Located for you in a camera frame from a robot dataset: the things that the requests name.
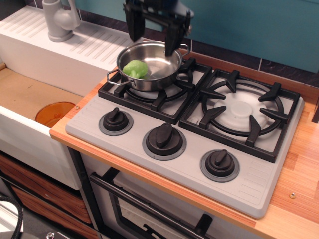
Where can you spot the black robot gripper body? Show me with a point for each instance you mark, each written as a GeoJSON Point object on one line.
{"type": "Point", "coordinates": [162, 12]}

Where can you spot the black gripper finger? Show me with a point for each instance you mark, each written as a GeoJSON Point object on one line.
{"type": "Point", "coordinates": [177, 30]}
{"type": "Point", "coordinates": [136, 24]}

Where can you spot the green toy cauliflower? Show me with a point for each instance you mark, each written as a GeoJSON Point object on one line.
{"type": "Point", "coordinates": [136, 69]}

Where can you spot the stainless steel pot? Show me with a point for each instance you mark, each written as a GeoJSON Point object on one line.
{"type": "Point", "coordinates": [161, 71]}

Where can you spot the black left stove knob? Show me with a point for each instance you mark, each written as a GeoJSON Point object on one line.
{"type": "Point", "coordinates": [115, 122]}

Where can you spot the black stove knob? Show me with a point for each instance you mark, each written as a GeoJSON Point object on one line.
{"type": "Point", "coordinates": [164, 143]}
{"type": "Point", "coordinates": [115, 122]}
{"type": "Point", "coordinates": [219, 166]}

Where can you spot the black middle stove knob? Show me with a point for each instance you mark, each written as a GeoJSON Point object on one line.
{"type": "Point", "coordinates": [164, 143]}

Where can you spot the black right stove knob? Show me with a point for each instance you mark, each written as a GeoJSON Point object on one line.
{"type": "Point", "coordinates": [219, 166]}

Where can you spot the grey toy stove top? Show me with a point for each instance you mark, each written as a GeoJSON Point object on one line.
{"type": "Point", "coordinates": [250, 192]}

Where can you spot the grey toy faucet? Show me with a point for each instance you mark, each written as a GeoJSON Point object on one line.
{"type": "Point", "coordinates": [60, 22]}

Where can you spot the black left burner grate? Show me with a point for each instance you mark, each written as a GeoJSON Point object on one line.
{"type": "Point", "coordinates": [159, 95]}

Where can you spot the black burner grate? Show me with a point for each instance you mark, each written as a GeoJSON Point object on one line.
{"type": "Point", "coordinates": [159, 95]}
{"type": "Point", "coordinates": [268, 144]}

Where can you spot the white toy sink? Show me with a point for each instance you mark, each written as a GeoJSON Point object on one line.
{"type": "Point", "coordinates": [35, 72]}

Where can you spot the black right burner grate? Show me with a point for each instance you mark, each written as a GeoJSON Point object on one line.
{"type": "Point", "coordinates": [268, 144]}

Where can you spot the orange sink drain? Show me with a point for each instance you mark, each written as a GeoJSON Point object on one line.
{"type": "Point", "coordinates": [52, 113]}

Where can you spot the upper wood drawer front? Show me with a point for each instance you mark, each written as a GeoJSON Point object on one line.
{"type": "Point", "coordinates": [50, 189]}

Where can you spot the wood drawer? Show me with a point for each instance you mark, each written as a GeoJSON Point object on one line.
{"type": "Point", "coordinates": [64, 221]}
{"type": "Point", "coordinates": [50, 189]}

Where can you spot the lower wood drawer front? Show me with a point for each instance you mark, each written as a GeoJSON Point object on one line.
{"type": "Point", "coordinates": [64, 221]}

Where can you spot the teal left wall cabinet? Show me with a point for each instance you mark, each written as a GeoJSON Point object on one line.
{"type": "Point", "coordinates": [106, 13]}

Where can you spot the teal wall cabinet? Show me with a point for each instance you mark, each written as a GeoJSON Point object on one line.
{"type": "Point", "coordinates": [282, 31]}
{"type": "Point", "coordinates": [106, 13]}

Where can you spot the teal right wall cabinet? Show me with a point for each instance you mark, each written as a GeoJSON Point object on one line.
{"type": "Point", "coordinates": [282, 31]}

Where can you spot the oven door with handle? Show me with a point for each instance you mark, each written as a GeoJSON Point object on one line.
{"type": "Point", "coordinates": [146, 221]}

